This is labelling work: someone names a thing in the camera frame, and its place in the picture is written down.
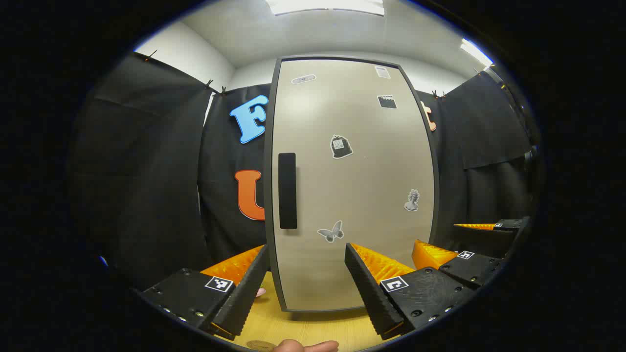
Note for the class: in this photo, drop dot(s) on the pink plush toy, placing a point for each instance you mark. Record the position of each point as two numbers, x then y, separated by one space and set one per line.
261 292

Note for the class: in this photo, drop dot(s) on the black backdrop cloth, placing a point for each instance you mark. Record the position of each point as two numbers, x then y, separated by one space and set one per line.
146 171

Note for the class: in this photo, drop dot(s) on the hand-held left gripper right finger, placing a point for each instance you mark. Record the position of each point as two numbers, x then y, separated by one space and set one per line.
369 293

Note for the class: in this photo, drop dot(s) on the grey cabinet door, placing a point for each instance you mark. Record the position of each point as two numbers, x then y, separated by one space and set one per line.
352 195

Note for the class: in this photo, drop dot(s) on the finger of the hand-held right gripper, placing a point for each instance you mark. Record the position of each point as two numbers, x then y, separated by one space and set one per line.
469 271
511 224

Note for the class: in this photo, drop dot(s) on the small ceiling light panel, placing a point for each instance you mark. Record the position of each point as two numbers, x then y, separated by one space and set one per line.
475 53

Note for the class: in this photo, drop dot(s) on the large ceiling light panel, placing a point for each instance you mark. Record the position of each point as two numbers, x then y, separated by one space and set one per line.
325 6

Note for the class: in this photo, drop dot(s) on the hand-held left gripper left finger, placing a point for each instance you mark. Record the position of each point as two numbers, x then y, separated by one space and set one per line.
244 298

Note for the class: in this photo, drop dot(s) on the dark grey cabinet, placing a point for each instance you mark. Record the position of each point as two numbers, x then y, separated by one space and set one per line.
268 205

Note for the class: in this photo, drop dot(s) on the round brown coaster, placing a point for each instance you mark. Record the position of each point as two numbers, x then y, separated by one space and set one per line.
259 345

